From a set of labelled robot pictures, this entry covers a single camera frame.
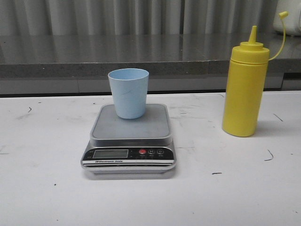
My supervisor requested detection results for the light blue plastic cup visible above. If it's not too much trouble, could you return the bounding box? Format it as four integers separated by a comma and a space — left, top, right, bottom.
108, 68, 149, 119

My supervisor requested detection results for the yellow squeeze bottle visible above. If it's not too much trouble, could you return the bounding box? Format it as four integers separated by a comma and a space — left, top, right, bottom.
222, 25, 284, 137

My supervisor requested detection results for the silver digital kitchen scale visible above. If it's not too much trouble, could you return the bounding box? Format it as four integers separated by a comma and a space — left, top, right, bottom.
81, 104, 177, 179

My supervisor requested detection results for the grey stone counter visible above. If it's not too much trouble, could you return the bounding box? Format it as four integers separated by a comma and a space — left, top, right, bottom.
0, 32, 301, 95

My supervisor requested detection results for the grey curtain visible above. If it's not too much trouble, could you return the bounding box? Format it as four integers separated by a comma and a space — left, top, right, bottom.
0, 0, 277, 36

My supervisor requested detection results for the white rice cooker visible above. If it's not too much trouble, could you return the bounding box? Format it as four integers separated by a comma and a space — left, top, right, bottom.
273, 9, 301, 36

